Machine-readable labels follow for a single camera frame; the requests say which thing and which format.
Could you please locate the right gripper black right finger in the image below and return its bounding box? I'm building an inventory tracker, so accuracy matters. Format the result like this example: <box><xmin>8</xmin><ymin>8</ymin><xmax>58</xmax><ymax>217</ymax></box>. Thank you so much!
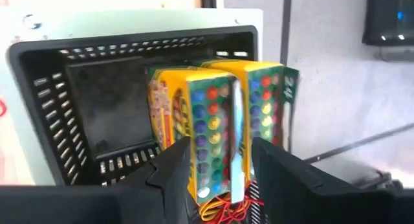
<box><xmin>252</xmin><ymin>138</ymin><xmax>414</xmax><ymax>224</ymax></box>

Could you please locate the yellow green Crayola crayon box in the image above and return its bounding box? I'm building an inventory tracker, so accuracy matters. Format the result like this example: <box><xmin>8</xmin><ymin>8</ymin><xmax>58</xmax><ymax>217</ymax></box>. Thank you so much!
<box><xmin>199</xmin><ymin>57</ymin><xmax>301</xmax><ymax>183</ymax></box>

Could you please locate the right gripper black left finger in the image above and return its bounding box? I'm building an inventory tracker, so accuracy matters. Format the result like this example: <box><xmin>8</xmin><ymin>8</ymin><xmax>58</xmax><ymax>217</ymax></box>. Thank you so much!
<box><xmin>0</xmin><ymin>136</ymin><xmax>195</xmax><ymax>224</ymax></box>

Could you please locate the yellow rubber band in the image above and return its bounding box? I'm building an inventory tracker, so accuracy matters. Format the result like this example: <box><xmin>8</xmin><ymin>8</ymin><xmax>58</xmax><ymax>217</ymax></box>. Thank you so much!
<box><xmin>198</xmin><ymin>193</ymin><xmax>234</xmax><ymax>223</ymax></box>

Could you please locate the black device with lights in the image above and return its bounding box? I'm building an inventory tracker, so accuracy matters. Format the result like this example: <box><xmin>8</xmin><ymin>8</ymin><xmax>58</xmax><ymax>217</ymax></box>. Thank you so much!
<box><xmin>361</xmin><ymin>0</ymin><xmax>414</xmax><ymax>47</ymax></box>

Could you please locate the green blue crayon box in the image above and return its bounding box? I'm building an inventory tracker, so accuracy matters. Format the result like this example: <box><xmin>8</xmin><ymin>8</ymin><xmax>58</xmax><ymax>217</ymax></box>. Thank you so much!
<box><xmin>146</xmin><ymin>65</ymin><xmax>247</xmax><ymax>205</ymax></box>

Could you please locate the red rubber band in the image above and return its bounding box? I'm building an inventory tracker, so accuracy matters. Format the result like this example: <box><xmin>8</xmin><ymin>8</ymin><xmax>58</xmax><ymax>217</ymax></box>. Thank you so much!
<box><xmin>219</xmin><ymin>194</ymin><xmax>265</xmax><ymax>223</ymax></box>

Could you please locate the sage green metal riser shelf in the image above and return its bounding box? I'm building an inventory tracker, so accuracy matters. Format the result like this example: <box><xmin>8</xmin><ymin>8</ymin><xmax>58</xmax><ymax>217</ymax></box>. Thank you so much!
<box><xmin>0</xmin><ymin>6</ymin><xmax>265</xmax><ymax>186</ymax></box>

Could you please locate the black plastic mesh basket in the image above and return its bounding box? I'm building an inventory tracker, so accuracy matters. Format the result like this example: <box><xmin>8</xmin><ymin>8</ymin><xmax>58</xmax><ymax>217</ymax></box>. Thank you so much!
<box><xmin>245</xmin><ymin>180</ymin><xmax>271</xmax><ymax>224</ymax></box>
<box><xmin>5</xmin><ymin>24</ymin><xmax>259</xmax><ymax>187</ymax></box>

